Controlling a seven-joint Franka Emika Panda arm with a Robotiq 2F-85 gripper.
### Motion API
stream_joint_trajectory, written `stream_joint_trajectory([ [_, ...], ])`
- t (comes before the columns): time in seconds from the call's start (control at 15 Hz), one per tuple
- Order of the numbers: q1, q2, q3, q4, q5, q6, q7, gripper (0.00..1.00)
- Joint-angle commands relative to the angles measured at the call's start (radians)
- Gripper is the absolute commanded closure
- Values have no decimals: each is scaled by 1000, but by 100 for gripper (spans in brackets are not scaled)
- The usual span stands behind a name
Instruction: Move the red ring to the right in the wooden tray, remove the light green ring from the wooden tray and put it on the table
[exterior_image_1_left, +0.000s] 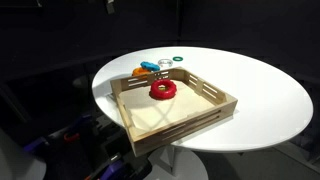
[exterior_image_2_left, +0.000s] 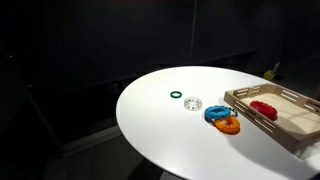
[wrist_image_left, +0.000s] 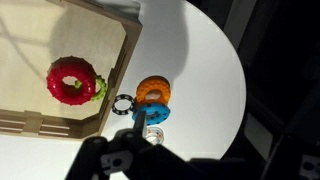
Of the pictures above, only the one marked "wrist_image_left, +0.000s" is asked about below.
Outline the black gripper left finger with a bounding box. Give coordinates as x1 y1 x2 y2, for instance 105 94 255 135
64 110 189 180

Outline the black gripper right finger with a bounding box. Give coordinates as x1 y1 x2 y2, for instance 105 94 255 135
259 132 320 180

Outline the light green knobbed ring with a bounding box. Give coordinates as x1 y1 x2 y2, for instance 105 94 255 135
73 74 108 103

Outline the red ribbed ring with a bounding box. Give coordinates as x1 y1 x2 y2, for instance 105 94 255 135
45 55 98 107

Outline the octagonal wooden tray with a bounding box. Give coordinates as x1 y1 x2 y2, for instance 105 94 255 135
0 0 144 141

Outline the clear plastic ring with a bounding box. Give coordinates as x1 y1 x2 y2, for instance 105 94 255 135
145 125 166 145

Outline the blue studded ring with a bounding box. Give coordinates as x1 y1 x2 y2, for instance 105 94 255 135
131 101 172 126

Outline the black and white ring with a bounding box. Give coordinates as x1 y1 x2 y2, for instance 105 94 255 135
111 93 136 116

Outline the orange studded ring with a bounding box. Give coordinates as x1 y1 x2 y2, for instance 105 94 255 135
135 75 172 105

